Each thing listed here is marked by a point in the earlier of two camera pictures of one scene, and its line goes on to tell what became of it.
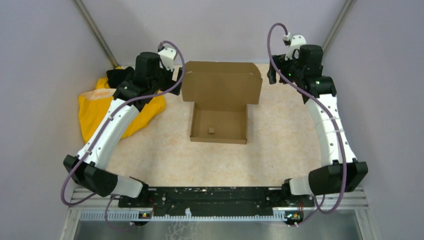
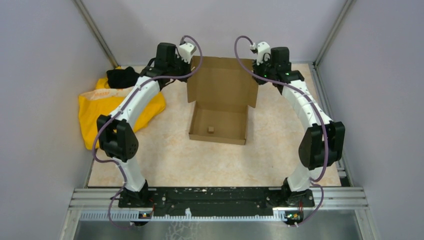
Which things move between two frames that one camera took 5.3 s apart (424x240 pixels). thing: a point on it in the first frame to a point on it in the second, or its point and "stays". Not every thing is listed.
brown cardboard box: [221, 92] stays
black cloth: [116, 76] stays
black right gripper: [281, 60] to [256, 67]
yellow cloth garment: [93, 105] stays
